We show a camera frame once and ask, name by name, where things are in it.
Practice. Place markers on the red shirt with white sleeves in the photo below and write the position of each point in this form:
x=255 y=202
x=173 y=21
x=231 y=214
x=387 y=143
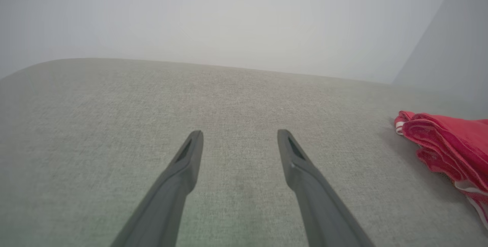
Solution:
x=453 y=144

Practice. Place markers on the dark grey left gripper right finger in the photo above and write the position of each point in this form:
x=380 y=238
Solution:
x=324 y=209

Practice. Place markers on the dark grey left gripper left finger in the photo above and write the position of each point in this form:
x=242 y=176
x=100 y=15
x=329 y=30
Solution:
x=164 y=205

